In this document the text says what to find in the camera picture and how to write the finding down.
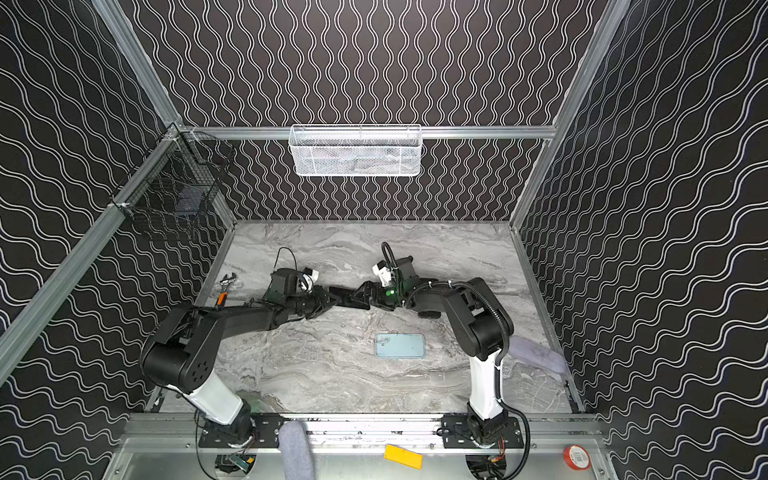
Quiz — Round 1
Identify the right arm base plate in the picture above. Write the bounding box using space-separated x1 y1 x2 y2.
435 413 525 449

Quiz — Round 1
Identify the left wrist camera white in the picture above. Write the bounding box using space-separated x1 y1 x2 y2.
298 267 319 291

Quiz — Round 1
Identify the yellow card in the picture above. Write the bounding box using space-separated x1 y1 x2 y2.
384 445 423 470

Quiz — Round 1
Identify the white mesh basket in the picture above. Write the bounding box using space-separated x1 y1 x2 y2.
288 124 424 177

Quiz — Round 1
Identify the purple grey cloth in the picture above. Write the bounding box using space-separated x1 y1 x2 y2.
509 335 568 375

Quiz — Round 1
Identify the red tape roll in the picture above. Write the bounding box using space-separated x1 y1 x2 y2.
563 445 592 471

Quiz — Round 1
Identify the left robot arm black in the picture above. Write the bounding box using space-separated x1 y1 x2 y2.
140 268 341 447

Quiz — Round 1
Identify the black phone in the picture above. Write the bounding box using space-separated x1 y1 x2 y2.
328 287 371 310

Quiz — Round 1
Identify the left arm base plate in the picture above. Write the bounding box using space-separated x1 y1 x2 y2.
198 414 286 450

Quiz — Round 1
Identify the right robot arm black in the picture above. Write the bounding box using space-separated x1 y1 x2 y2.
340 256 514 445

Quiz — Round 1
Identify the light blue phone case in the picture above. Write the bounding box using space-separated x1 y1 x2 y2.
374 333 426 359

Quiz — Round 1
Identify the black wire basket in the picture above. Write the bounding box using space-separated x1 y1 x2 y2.
116 124 236 244

